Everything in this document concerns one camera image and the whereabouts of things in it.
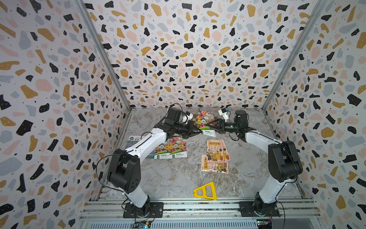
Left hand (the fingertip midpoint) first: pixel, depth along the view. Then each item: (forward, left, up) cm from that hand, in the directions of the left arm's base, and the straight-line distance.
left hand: (204, 131), depth 78 cm
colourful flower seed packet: (+11, -1, -2) cm, 11 cm away
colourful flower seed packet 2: (+2, +26, -24) cm, 35 cm away
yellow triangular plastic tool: (-27, 0, -23) cm, 35 cm away
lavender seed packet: (-1, +33, -24) cm, 41 cm away
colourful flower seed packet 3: (+4, +16, -23) cm, 29 cm away
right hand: (+6, -5, -4) cm, 9 cm away
